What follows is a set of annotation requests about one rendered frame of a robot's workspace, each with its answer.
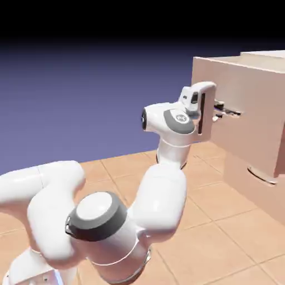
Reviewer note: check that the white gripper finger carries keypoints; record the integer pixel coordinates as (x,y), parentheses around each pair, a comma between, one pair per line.
(219,104)
(217,117)

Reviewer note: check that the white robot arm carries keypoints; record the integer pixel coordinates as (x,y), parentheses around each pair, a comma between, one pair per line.
(160,200)

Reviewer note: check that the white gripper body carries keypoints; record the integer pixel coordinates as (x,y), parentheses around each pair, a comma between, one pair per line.
(209,106)

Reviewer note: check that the beige cabinet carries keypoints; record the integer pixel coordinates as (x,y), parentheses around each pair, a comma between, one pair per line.
(267,55)

